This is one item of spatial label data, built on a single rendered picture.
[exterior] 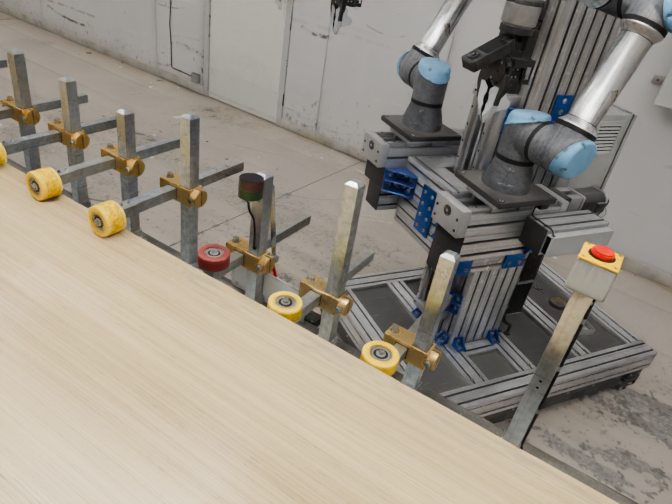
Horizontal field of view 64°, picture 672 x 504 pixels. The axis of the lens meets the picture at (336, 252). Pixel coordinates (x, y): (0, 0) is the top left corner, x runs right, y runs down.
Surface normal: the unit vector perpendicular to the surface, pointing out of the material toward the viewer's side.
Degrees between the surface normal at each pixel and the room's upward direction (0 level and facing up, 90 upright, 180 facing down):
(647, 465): 0
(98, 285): 0
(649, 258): 90
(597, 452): 0
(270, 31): 90
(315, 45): 90
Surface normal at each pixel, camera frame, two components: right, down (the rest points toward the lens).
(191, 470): 0.15, -0.83
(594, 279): -0.54, 0.38
